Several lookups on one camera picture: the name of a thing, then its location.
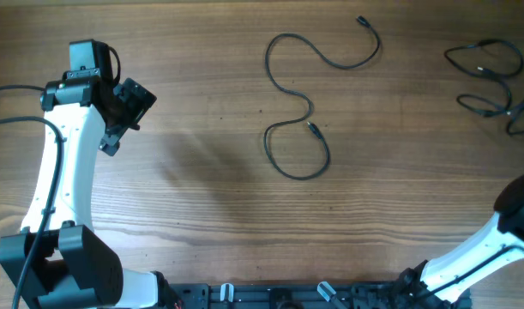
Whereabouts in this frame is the long black separated cable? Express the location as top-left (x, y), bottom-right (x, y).
top-left (262, 15), bottom-right (382, 181)

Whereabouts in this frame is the black cable bundle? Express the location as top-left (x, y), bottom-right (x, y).
top-left (443, 38), bottom-right (524, 118)

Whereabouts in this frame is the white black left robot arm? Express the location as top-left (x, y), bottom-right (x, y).
top-left (0, 39), bottom-right (164, 308)

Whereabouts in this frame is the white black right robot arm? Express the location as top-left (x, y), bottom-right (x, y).
top-left (407, 175), bottom-right (524, 308)

